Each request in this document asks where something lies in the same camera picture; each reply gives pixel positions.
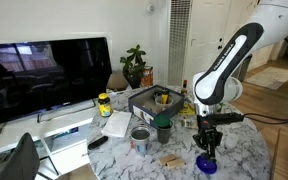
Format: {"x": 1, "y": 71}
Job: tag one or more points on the beige floor rug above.
{"x": 271, "y": 78}

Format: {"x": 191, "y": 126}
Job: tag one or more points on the hot sauce bottle red cap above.
{"x": 184, "y": 88}

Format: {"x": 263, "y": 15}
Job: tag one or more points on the potted green plant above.
{"x": 133, "y": 66}

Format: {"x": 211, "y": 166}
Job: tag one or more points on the yellow bottle in box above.
{"x": 164, "y": 96}

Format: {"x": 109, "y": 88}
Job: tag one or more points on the black remote control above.
{"x": 97, "y": 143}

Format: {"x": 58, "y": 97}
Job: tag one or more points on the dark cup with green lid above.
{"x": 163, "y": 125}

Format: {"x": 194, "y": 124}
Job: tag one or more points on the silver metal tumbler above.
{"x": 140, "y": 137}

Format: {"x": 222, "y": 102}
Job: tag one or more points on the black office chair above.
{"x": 24, "y": 161}

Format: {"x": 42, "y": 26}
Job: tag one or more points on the white cup in box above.
{"x": 162, "y": 105}

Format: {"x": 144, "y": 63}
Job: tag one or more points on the orange snack box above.
{"x": 147, "y": 79}

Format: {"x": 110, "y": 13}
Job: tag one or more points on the yellow package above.
{"x": 188, "y": 109}

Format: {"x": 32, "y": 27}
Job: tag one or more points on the black flat screen television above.
{"x": 41, "y": 76}

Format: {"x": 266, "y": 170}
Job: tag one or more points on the yellow vitamin bottle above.
{"x": 104, "y": 105}

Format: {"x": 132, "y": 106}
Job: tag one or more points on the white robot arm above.
{"x": 267, "y": 25}

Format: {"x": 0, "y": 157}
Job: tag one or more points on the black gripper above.
{"x": 208, "y": 137}

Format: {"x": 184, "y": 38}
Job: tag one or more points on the wooden block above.
{"x": 166, "y": 159}
{"x": 175, "y": 163}

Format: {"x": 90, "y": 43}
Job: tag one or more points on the lower wooden block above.
{"x": 175, "y": 163}

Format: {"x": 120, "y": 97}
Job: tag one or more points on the dark blue cardboard box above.
{"x": 146, "y": 104}

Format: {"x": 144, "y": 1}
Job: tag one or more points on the white tv stand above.
{"x": 61, "y": 135}

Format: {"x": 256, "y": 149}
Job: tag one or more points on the blue round lid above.
{"x": 206, "y": 165}

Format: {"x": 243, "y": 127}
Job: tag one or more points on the silver trash can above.
{"x": 242, "y": 70}

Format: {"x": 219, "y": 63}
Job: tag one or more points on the upper wooden block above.
{"x": 166, "y": 159}

